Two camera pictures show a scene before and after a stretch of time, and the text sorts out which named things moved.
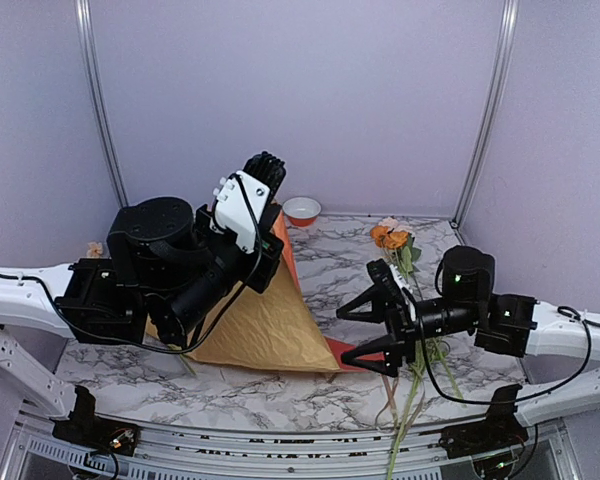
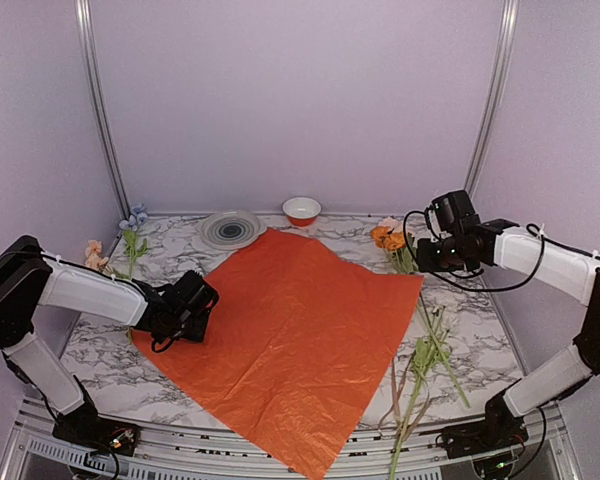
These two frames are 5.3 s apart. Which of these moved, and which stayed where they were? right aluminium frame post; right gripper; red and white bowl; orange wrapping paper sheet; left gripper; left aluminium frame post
Moved: left gripper; right gripper; orange wrapping paper sheet
Stayed: red and white bowl; right aluminium frame post; left aluminium frame post
